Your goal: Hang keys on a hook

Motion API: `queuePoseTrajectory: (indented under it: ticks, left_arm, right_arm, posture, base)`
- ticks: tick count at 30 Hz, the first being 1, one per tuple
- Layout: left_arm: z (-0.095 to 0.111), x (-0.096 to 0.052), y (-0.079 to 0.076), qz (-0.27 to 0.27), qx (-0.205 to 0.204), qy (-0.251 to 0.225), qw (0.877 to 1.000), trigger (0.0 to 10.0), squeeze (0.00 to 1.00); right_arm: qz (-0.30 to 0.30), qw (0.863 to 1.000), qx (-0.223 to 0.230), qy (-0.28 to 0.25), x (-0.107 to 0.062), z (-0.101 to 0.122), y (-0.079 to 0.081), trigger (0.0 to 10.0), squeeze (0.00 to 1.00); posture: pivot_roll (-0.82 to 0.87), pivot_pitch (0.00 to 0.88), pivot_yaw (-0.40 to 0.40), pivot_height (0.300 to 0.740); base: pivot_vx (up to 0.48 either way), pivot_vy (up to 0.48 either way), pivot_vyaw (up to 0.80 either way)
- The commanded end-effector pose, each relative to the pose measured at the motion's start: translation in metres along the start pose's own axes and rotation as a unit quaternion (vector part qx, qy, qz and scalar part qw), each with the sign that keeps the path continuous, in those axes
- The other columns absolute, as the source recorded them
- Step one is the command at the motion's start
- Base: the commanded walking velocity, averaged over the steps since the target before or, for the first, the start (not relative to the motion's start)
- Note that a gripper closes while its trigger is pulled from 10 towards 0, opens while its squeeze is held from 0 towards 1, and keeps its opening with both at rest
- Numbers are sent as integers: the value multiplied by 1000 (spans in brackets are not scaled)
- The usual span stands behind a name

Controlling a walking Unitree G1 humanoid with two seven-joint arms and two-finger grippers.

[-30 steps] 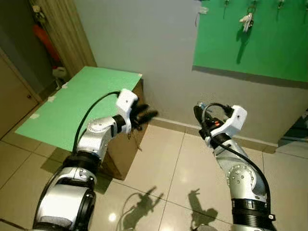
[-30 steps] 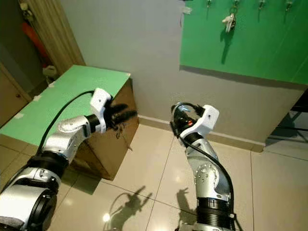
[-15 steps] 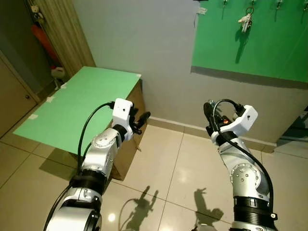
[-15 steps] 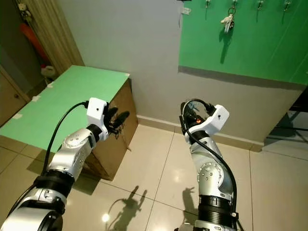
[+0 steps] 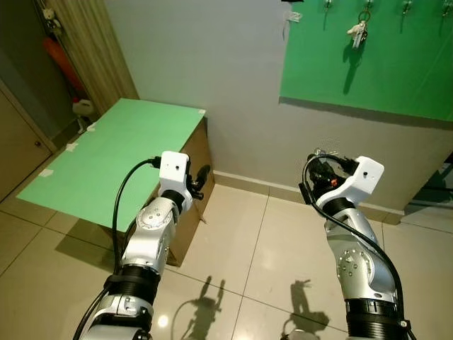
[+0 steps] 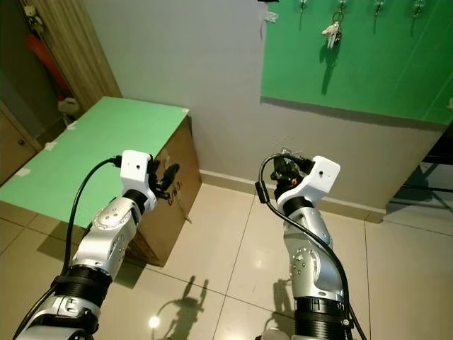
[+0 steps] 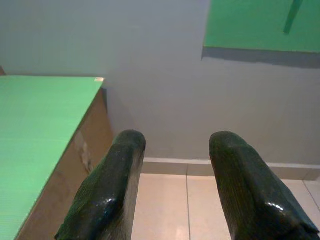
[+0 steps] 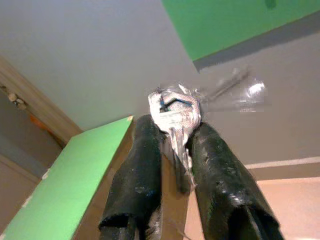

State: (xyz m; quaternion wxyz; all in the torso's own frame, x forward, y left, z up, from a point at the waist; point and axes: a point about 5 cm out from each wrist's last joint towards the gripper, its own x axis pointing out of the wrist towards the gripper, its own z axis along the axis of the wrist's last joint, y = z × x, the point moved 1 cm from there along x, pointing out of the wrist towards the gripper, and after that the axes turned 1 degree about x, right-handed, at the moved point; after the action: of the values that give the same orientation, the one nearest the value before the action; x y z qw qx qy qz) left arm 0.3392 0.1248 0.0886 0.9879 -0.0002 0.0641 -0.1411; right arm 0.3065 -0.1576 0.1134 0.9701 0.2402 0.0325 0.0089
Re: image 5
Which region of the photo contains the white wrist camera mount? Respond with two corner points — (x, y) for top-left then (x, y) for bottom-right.
(316, 157), (385, 210)
(158, 150), (193, 208)

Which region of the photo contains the brown wooden cabinet door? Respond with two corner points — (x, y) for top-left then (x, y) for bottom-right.
(0, 81), (56, 203)

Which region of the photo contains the beige skirting board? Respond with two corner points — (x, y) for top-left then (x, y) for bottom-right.
(212, 170), (408, 226)

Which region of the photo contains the green table cover board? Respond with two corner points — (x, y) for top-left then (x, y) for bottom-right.
(16, 97), (207, 233)

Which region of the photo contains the striped wooden wall panel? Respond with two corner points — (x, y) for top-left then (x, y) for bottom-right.
(44, 0), (140, 114)

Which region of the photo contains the brown cardboard box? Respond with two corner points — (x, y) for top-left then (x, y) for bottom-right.
(106, 117), (216, 268)

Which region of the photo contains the dark low furniture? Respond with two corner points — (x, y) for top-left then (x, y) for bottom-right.
(407, 159), (453, 213)

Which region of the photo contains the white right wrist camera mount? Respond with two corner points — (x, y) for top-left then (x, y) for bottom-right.
(316, 157), (385, 210)

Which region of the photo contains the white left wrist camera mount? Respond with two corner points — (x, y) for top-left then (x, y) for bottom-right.
(158, 150), (193, 208)

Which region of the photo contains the small white object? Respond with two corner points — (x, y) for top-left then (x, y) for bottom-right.
(74, 99), (94, 116)

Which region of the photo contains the green wall board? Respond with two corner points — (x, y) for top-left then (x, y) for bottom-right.
(280, 0), (453, 123)

